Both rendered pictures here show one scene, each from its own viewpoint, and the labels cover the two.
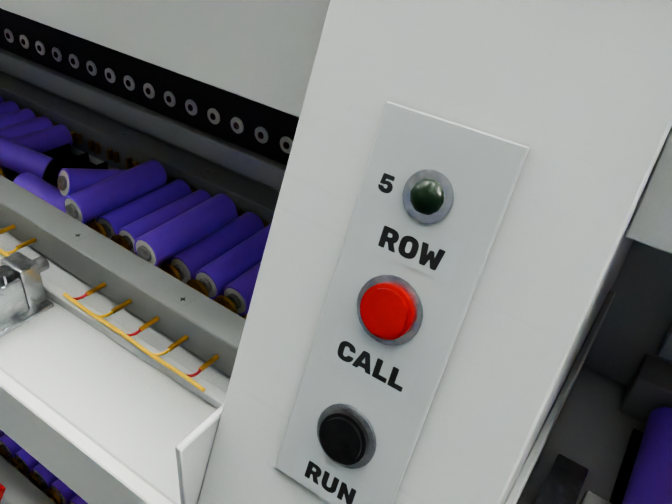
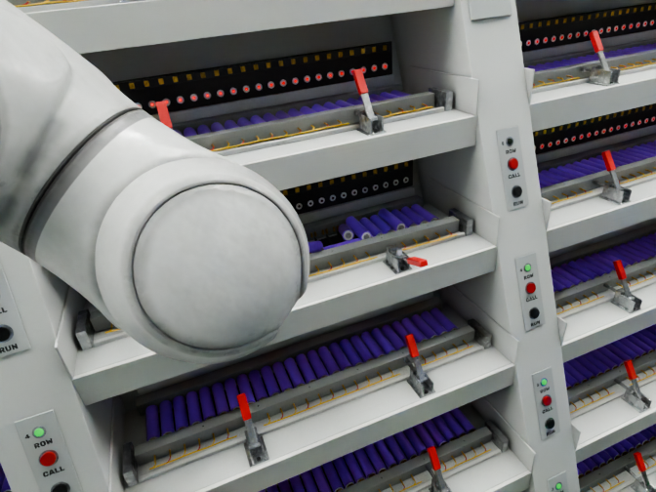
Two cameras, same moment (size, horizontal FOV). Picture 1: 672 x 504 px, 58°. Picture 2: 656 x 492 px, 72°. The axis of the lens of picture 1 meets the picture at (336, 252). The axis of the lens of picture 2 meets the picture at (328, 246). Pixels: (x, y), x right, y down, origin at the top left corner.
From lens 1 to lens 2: 0.68 m
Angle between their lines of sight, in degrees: 41
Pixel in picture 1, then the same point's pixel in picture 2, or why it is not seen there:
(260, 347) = (494, 190)
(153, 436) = (465, 247)
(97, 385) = (440, 253)
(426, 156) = (506, 135)
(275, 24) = (465, 129)
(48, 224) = (370, 242)
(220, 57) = (451, 143)
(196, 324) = (439, 225)
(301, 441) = (510, 200)
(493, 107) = (510, 122)
